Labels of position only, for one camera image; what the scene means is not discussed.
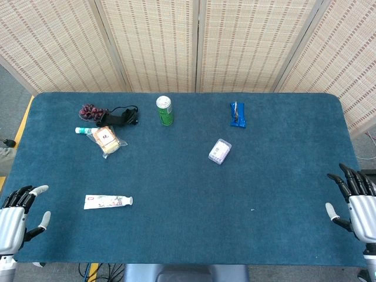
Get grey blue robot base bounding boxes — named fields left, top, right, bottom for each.
left=125, top=263, right=250, bottom=282

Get green drink can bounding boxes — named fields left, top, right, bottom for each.
left=156, top=95, right=175, bottom=127

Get blue felt table mat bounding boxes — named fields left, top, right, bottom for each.
left=0, top=92, right=368, bottom=268

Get floor cable bundle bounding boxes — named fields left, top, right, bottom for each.
left=78, top=262, right=126, bottom=282

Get blue snack packet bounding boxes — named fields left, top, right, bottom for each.
left=229, top=101, right=248, bottom=128

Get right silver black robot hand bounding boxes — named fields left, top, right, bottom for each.
left=325, top=163, right=376, bottom=244

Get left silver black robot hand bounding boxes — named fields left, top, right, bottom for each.
left=0, top=184, right=51, bottom=255

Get dark red grape bunch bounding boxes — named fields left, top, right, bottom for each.
left=78, top=103, right=110, bottom=122

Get bamboo folding screen panel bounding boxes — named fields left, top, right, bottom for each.
left=0, top=0, right=126, bottom=95
left=274, top=0, right=376, bottom=139
left=95, top=0, right=199, bottom=93
left=198, top=0, right=323, bottom=93

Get bagged sliced bread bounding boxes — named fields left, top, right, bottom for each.
left=86, top=125, right=129, bottom=160

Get clear box purple contents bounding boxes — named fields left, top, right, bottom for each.
left=208, top=138, right=233, bottom=166

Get white tube with teal label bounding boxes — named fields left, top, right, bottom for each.
left=75, top=126, right=99, bottom=136

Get floral print toothpaste tube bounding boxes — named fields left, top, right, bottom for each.
left=83, top=194, right=134, bottom=210

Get black strap camera mount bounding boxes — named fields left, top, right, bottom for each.
left=99, top=105, right=140, bottom=128

